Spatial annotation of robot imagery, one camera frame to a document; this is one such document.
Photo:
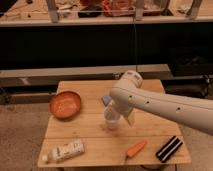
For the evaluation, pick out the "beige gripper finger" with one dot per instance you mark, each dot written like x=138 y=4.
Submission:
x=130 y=118

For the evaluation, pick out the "white ceramic cup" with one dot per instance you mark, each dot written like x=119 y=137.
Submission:
x=111 y=116

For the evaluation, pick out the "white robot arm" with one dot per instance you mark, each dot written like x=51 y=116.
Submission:
x=195 y=113

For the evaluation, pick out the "blue sponge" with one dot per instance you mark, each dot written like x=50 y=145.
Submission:
x=106 y=100

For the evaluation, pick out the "orange toy carrot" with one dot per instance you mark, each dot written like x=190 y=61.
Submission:
x=133 y=150

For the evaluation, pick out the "black white striped block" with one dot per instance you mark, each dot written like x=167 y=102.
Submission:
x=168 y=149

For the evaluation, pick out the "wooden table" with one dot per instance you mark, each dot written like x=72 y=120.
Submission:
x=104 y=147

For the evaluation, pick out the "orange bowl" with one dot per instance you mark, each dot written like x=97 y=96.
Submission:
x=65 y=105

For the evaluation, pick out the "white plastic bottle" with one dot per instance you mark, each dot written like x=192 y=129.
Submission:
x=66 y=151

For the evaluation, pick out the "cluttered background shelf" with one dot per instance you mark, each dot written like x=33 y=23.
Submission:
x=20 y=13

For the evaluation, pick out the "grey metal bench rail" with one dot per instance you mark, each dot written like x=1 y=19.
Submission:
x=51 y=76

